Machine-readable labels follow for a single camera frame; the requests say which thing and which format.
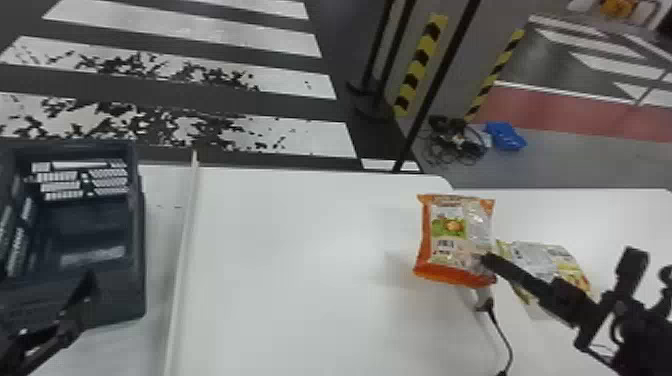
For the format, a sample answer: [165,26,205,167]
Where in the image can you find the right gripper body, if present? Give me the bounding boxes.
[545,277,614,352]

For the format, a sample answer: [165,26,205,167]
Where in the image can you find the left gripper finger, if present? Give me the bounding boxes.
[54,269,99,342]

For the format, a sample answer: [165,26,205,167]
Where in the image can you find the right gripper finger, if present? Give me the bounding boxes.
[481,252,559,300]

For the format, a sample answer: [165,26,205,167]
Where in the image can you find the orange snack packet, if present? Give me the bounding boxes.
[412,193,498,289]

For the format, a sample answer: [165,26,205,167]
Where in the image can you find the yellow snack packet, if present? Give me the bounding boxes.
[494,239,593,307]

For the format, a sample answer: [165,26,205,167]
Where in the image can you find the dark blue basket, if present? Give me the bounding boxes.
[0,138,148,331]

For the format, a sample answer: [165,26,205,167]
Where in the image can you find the blue box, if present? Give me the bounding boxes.
[483,121,528,153]

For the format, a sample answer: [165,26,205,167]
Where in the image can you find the black cable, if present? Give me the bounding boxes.
[474,296,514,376]

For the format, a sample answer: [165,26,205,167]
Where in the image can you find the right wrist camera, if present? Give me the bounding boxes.
[615,246,651,305]

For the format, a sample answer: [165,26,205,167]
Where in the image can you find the black floor cables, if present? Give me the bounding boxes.
[418,114,491,167]

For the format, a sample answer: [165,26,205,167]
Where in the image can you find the yellow black striped post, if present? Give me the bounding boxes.
[463,28,527,125]
[391,12,451,120]

